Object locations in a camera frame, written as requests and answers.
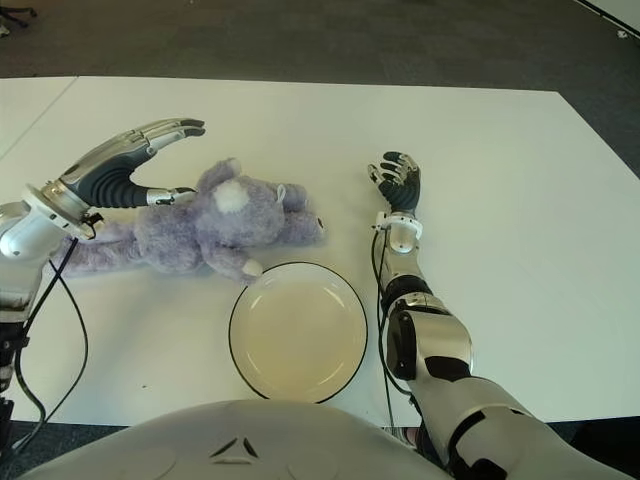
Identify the black office chair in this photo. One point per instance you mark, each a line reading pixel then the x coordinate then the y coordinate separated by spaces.
pixel 17 15

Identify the grey robot torso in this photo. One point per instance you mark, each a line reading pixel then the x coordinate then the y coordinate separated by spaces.
pixel 240 440

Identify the white plate with black rim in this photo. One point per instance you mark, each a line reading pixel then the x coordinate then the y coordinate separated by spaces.
pixel 300 340

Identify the purple plush doll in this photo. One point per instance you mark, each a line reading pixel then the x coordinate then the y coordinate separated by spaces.
pixel 225 225

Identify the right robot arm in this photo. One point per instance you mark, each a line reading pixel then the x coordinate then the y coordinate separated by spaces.
pixel 440 345

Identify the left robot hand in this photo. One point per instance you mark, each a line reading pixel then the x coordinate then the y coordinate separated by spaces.
pixel 110 170

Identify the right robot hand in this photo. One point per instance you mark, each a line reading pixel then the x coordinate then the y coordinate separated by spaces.
pixel 405 190

